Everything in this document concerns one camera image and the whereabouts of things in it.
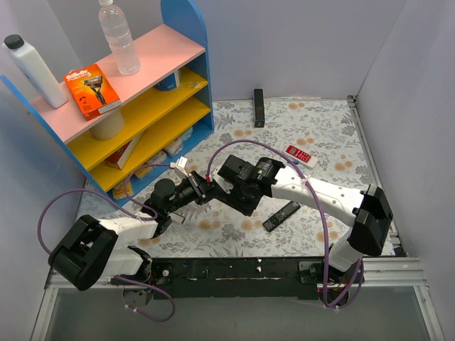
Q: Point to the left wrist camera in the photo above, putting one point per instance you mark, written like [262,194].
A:
[179,167]

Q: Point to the blue pink yellow shelf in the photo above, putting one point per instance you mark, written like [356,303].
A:
[153,118]

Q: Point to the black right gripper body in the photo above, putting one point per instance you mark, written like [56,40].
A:
[230,192]

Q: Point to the floral table mat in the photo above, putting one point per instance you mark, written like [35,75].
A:
[325,128]

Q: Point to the tissue packs on shelf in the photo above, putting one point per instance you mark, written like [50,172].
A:
[123,189]

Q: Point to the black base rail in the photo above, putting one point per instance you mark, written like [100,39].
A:
[252,277]

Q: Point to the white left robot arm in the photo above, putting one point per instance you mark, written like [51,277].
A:
[93,249]

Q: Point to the clear plastic water bottle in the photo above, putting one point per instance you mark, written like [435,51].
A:
[118,35]

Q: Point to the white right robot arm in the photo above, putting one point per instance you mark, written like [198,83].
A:
[367,213]

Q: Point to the orange razor box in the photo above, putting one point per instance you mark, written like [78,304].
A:
[92,91]

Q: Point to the black box at back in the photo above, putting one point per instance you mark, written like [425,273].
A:
[258,101]

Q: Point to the white bottle black cap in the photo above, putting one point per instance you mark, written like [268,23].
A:
[31,64]

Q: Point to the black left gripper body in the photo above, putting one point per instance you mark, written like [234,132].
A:
[195,183]

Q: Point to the blue white can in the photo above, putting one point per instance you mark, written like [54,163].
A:
[170,82]

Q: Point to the red white remote control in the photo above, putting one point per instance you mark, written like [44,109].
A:
[301,157]

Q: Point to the cream cylinder on shelf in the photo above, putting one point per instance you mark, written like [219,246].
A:
[108,128]

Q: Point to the black remote with buttons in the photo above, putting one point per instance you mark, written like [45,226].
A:
[281,216]

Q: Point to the plain black remote control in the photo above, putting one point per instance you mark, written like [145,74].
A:
[224,197]

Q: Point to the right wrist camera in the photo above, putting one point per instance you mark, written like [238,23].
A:
[213,176]

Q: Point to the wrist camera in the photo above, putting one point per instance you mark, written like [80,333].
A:
[213,176]
[179,167]

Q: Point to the silver white remote control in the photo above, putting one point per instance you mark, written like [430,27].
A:
[176,218]

